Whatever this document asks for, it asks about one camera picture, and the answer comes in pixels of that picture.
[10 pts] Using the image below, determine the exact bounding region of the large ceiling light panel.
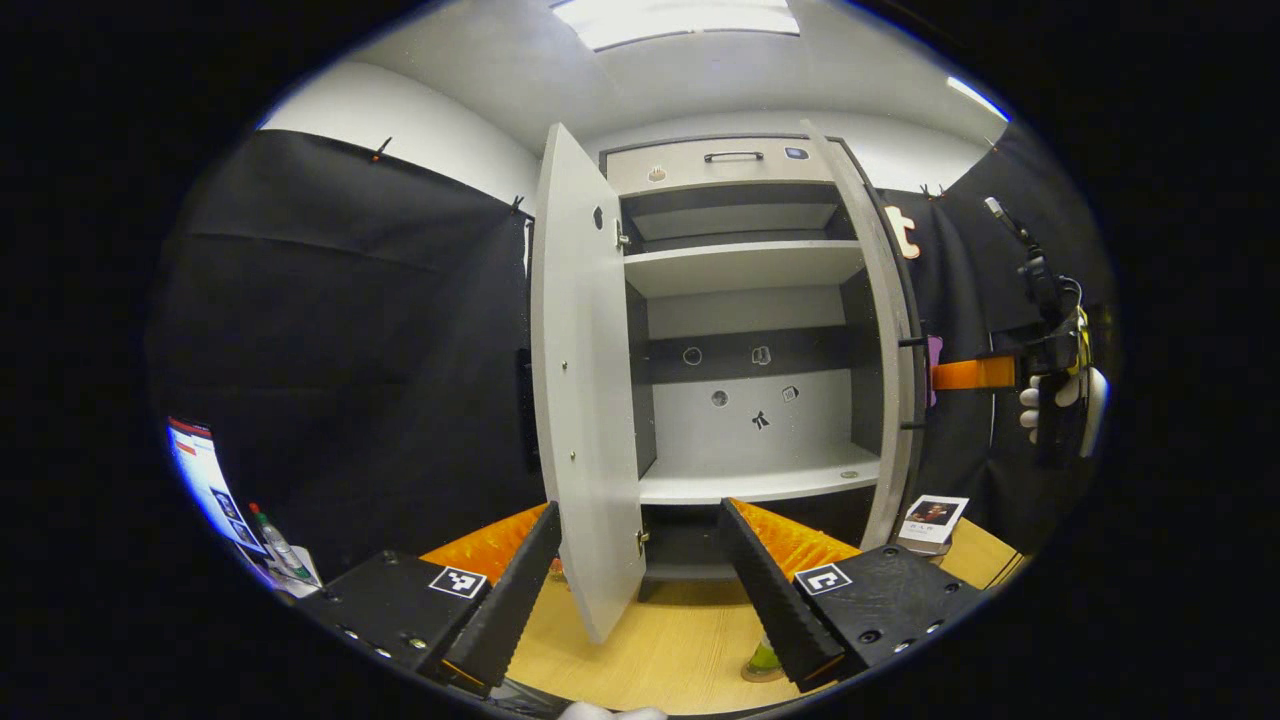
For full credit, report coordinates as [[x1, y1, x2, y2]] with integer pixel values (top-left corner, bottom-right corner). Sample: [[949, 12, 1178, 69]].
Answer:
[[550, 0, 801, 51]]

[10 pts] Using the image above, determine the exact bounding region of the beige cabinet drawer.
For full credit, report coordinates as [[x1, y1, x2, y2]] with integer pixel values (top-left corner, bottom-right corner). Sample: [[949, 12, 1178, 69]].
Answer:
[[605, 138, 836, 196]]

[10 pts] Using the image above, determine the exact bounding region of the grey cabinet door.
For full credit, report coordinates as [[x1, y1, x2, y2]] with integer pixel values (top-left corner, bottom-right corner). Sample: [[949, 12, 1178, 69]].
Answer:
[[805, 120, 926, 551], [530, 123, 649, 646]]

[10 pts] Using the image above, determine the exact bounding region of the white cabinet shelf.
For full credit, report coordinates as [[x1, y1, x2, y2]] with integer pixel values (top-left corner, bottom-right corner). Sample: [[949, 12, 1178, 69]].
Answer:
[[640, 445, 883, 506], [623, 240, 866, 299]]

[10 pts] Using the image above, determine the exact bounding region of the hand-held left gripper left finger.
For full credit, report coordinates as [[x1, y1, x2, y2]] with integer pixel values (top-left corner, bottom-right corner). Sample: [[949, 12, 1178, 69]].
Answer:
[[300, 500, 563, 699]]

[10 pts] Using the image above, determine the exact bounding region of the small ceiling light panel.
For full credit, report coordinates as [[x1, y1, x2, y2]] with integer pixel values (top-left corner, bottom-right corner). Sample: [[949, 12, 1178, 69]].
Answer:
[[948, 75, 1011, 123]]

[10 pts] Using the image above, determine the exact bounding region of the computer monitor screen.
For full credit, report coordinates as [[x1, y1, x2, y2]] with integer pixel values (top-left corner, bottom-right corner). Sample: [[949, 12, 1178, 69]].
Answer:
[[165, 418, 271, 586]]

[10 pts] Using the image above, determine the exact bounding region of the black backdrop cloth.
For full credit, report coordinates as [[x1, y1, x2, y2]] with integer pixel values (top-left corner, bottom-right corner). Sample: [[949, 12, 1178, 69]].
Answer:
[[145, 128, 1111, 581]]

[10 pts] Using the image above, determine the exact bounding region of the grey wooden cabinet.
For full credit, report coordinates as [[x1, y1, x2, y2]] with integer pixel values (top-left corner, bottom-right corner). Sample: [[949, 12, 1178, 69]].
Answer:
[[600, 133, 926, 601]]

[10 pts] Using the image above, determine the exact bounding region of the small clear bottle red cap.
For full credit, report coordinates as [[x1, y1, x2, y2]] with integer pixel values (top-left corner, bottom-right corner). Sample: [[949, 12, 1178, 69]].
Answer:
[[248, 503, 313, 581]]

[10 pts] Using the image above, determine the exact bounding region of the white box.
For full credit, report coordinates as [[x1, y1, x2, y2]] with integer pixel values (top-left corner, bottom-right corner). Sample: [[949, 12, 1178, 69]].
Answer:
[[265, 545, 323, 599]]

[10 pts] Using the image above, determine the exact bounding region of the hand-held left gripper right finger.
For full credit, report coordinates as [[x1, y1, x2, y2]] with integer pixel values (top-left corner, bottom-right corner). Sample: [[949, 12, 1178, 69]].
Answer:
[[718, 497, 991, 693]]

